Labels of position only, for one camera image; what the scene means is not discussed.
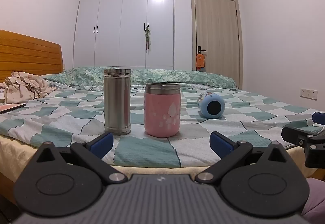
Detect crumpled floral clothes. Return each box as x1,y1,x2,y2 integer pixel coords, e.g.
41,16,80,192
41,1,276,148
0,71,58,104

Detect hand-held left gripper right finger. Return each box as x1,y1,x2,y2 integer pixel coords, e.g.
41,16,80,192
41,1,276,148
195,131,289,184

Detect wooden door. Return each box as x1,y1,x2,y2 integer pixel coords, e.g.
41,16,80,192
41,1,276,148
191,0,244,90

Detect cream mattress pad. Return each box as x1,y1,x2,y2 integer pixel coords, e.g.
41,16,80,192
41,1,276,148
0,134,319,190

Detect flat pink book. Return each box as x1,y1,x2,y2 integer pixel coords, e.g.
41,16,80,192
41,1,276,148
0,103,27,115

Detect blue cup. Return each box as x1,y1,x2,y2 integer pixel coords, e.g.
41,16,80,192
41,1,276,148
198,92,225,119

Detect white wall socket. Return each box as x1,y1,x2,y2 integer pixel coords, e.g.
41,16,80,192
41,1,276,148
300,88,319,101

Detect pink cup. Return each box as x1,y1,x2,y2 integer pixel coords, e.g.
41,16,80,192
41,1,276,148
144,83,181,138

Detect green hanging ornament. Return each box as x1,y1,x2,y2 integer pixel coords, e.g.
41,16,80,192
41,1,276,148
144,23,152,51

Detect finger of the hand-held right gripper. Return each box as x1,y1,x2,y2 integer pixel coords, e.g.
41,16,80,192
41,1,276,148
312,112,325,126
281,125,325,149

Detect white wardrobe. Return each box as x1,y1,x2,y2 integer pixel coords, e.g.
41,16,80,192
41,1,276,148
72,0,175,70

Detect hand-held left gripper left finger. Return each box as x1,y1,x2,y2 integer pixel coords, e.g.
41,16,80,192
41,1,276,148
35,132,128,185

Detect stainless steel cup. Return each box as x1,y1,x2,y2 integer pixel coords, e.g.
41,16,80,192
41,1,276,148
104,69,132,136

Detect person's pink clothing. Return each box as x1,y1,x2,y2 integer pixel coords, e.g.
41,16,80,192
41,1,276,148
301,177,325,224

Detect wooden headboard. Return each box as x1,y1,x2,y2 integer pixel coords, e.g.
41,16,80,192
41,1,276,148
0,29,64,84

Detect green patterned quilt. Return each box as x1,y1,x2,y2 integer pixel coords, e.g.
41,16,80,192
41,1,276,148
42,66,238,91

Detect checked green bed sheet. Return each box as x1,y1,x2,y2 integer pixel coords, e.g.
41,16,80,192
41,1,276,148
0,84,325,169

